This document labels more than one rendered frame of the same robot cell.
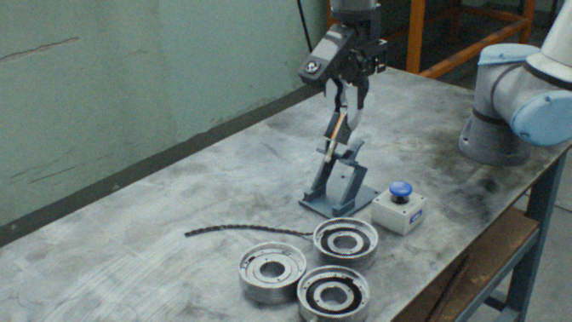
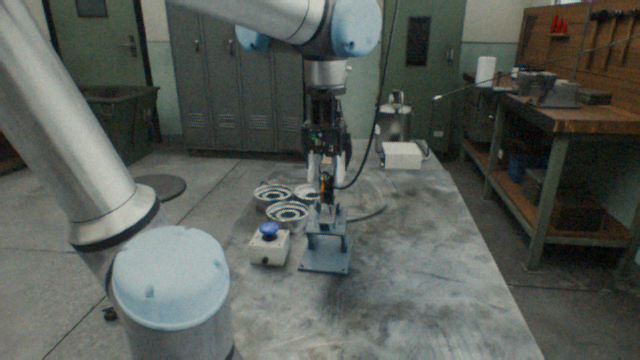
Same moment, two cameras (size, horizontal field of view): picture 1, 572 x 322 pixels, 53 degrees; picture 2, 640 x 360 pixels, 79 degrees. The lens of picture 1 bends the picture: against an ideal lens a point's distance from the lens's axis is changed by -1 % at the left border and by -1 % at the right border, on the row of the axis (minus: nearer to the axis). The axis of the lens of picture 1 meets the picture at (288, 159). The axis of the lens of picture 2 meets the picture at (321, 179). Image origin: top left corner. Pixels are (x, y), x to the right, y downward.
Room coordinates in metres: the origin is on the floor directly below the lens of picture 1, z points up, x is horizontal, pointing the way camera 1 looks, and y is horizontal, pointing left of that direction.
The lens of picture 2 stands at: (1.46, -0.54, 1.26)
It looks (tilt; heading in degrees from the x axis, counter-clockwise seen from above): 22 degrees down; 143
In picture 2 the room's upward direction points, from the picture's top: straight up
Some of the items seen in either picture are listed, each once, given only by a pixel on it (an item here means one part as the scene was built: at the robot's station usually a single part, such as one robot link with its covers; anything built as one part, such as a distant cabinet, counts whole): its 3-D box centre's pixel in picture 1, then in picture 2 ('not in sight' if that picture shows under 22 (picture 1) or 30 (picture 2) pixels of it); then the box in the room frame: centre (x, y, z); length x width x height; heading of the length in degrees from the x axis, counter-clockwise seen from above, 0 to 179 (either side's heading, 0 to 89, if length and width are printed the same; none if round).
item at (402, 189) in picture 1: (399, 197); (269, 235); (0.83, -0.19, 0.85); 0.04 x 0.04 x 0.05
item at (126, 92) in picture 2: not in sight; (97, 126); (-2.80, -0.05, 0.35); 1.04 x 0.74 x 0.70; 46
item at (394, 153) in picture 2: not in sight; (396, 125); (0.27, 0.80, 0.83); 0.41 x 0.19 x 0.30; 140
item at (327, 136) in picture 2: (355, 42); (325, 120); (0.92, -0.12, 1.10); 0.09 x 0.08 x 0.12; 133
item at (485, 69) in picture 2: not in sight; (484, 71); (-0.12, 2.12, 0.96); 0.12 x 0.11 x 0.20; 46
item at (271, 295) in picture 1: (272, 273); (312, 197); (0.67, 0.03, 0.82); 0.10 x 0.10 x 0.04
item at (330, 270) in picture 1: (333, 300); (273, 198); (0.61, -0.06, 0.82); 0.10 x 0.10 x 0.04
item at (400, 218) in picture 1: (401, 207); (269, 247); (0.83, -0.20, 0.82); 0.08 x 0.07 x 0.05; 136
